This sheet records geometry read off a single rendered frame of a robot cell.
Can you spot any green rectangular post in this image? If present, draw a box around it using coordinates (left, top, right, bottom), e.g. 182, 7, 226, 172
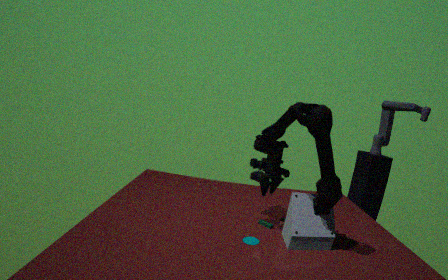
258, 219, 273, 229

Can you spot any cyan circle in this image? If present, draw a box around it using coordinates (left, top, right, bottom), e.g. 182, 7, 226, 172
242, 237, 259, 245

